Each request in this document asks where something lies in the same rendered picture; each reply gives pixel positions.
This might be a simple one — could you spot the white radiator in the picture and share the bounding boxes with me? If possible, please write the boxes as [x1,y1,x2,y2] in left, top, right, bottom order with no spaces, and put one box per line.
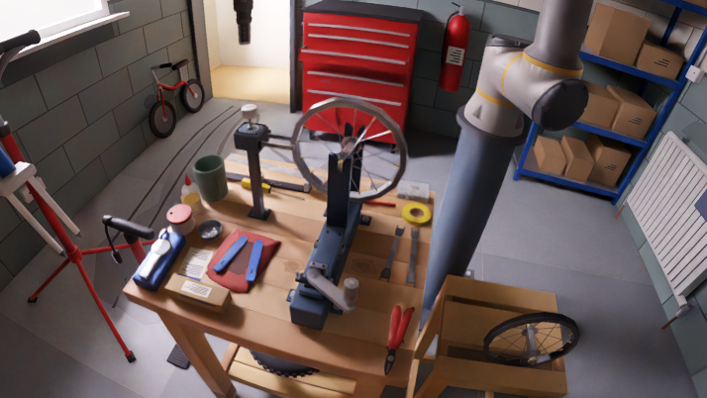
[614,130,707,332]

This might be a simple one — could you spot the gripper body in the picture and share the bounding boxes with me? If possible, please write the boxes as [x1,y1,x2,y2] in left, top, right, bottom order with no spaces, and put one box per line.
[233,0,254,29]

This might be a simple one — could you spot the small grey bowl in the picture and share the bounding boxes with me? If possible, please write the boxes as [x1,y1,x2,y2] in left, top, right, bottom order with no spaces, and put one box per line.
[198,219,225,242]

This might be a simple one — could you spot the dark grey ribbed block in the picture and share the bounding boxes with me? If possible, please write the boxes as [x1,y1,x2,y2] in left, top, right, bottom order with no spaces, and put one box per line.
[166,344,192,370]

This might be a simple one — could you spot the green mug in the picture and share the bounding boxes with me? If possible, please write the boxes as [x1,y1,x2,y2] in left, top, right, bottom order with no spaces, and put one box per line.
[192,153,230,203]

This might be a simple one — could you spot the wooden crate stand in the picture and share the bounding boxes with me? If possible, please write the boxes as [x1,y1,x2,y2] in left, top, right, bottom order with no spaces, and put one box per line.
[406,273,569,398]

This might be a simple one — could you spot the grey flat wrench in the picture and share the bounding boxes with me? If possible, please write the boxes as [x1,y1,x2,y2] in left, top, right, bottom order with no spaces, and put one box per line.
[405,225,422,288]
[378,224,407,283]

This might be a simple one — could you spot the white paper card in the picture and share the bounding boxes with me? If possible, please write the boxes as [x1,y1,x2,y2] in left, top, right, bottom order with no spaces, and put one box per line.
[176,246,216,282]

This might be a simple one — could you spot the black tyre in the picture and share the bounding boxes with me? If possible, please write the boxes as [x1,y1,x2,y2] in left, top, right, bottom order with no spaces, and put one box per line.
[248,348,321,379]

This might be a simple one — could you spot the red fire extinguisher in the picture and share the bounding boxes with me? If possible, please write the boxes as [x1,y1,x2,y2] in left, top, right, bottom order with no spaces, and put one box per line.
[438,2,472,94]

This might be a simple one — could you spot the grey lever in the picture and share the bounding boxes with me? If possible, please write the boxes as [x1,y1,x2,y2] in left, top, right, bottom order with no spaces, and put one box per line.
[301,261,360,314]

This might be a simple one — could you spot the yellow-handled screwdriver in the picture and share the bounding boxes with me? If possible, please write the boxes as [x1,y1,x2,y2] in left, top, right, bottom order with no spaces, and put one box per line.
[240,176,307,202]

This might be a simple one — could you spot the black handlebar grip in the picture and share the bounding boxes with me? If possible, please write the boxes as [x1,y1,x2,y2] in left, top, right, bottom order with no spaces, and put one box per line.
[0,29,43,84]

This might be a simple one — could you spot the blue shelf unit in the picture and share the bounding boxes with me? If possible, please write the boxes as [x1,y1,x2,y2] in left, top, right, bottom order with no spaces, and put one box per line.
[513,0,707,207]

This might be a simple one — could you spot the black-tyred spoked wheel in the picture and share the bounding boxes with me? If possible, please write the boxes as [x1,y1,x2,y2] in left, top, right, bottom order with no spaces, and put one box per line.
[482,311,581,369]

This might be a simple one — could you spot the red tool chest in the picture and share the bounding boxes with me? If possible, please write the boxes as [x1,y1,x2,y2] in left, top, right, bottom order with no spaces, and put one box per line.
[297,0,425,147]

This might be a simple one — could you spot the silver spoked bare wheel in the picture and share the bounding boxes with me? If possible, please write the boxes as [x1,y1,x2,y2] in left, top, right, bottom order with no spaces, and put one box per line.
[290,97,409,203]

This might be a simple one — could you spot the wooden workbench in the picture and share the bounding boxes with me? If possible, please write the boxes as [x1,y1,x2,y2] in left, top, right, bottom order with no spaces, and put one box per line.
[122,153,437,398]

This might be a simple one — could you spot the white red-tipped glue bottle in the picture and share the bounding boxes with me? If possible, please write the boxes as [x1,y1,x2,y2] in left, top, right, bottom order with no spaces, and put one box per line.
[179,172,205,216]

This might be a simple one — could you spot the blue tyre lever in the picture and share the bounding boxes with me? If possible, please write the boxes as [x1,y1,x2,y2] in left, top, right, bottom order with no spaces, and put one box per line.
[212,235,250,274]
[245,239,265,284]

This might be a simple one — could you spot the red-handled pliers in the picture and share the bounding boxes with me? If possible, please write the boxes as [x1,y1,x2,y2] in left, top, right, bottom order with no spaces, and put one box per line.
[382,304,416,377]

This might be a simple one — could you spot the red repair stand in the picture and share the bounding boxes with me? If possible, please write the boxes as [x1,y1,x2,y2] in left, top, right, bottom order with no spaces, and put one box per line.
[0,118,159,364]

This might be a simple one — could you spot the flat cardboard box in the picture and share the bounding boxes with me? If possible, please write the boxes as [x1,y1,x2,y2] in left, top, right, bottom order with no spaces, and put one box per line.
[162,271,233,314]

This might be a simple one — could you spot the dark grey caliper post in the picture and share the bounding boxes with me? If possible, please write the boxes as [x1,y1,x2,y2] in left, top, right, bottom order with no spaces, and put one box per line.
[233,122,299,223]

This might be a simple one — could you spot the blue truing stand body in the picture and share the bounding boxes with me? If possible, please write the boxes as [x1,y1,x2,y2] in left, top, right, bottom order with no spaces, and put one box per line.
[287,151,373,332]

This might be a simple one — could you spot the white bicycle frame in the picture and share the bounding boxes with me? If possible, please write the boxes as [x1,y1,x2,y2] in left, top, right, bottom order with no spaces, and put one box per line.
[0,146,82,256]

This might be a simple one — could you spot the blue box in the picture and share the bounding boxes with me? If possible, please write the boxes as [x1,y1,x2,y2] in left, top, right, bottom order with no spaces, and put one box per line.
[132,228,188,293]

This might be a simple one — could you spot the white jar with red lid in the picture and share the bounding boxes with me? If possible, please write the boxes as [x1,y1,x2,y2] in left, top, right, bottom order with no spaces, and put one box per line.
[165,203,197,238]

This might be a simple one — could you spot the red child's bicycle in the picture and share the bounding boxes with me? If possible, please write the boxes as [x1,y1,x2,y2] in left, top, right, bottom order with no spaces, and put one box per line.
[147,57,207,140]

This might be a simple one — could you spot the red cloth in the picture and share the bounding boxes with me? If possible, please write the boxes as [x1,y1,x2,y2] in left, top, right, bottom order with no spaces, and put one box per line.
[205,228,282,294]

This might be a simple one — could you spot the yellow tape roll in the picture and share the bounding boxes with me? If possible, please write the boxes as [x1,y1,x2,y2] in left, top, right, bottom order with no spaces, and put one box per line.
[400,201,434,227]

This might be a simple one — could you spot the window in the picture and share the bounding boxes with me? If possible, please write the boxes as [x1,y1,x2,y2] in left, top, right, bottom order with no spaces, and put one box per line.
[0,0,132,62]

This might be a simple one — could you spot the clear plastic box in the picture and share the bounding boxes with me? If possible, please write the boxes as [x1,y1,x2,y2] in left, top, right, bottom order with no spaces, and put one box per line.
[396,179,432,204]

